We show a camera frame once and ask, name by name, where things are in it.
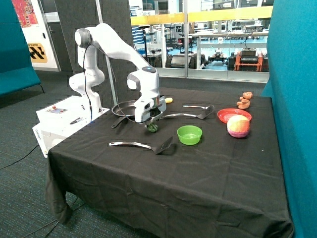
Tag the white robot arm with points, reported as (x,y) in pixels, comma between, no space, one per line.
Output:
(102,37)

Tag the black tablecloth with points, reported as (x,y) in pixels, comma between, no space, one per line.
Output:
(222,187)

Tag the black frying pan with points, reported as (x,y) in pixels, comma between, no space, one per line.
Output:
(125,111)

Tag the red plastic plate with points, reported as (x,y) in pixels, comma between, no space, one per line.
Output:
(225,114)

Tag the yellow toy corn cob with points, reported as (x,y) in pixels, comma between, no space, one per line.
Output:
(168,100)

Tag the middle black slotted spatula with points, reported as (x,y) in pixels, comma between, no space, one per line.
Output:
(202,115)

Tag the teal partition right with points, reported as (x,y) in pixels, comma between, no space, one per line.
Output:
(292,85)

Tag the brown teddy bear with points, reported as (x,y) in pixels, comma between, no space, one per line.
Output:
(245,102)

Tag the black slotted spatula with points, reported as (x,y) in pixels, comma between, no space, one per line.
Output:
(156,149)
(202,115)

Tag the near black slotted spatula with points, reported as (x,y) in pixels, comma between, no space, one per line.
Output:
(156,149)

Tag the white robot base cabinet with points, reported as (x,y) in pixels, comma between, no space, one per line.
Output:
(61,120)

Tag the green plastic bowl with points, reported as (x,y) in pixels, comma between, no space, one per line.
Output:
(189,134)

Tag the red poster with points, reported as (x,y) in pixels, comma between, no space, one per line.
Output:
(25,13)

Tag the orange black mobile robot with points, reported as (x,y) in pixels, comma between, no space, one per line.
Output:
(251,59)

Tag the teal sofa left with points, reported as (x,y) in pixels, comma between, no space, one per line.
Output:
(16,70)

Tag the multicolour soft ball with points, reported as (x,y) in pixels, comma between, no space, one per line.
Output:
(238,126)

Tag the green toy bell pepper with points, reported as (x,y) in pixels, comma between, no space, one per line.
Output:
(153,128)

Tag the yellow black warning sign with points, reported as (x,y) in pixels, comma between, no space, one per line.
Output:
(37,53)

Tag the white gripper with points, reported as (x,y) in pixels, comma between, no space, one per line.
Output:
(149,109)

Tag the black tripod stand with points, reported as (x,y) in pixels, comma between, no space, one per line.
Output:
(143,29)

